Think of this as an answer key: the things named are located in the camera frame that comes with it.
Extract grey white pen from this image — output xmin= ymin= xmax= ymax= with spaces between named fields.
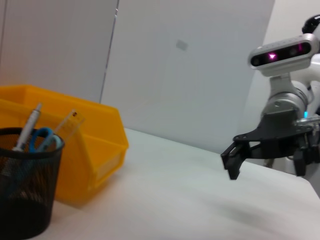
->
xmin=12 ymin=102 xmax=43 ymax=152

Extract black mesh pen holder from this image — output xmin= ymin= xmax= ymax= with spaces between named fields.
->
xmin=0 ymin=127 xmax=66 ymax=240

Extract blue scissors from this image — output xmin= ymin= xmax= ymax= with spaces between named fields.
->
xmin=27 ymin=127 xmax=63 ymax=153

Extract yellow plastic bin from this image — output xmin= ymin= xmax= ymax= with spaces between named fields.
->
xmin=0 ymin=84 xmax=130 ymax=207

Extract right wrist camera housing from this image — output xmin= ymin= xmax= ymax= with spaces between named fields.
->
xmin=247 ymin=33 xmax=320 ymax=77

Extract clear plastic ruler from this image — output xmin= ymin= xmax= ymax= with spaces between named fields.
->
xmin=53 ymin=108 xmax=86 ymax=143

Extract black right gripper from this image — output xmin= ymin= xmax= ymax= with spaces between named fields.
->
xmin=220 ymin=111 xmax=320 ymax=181

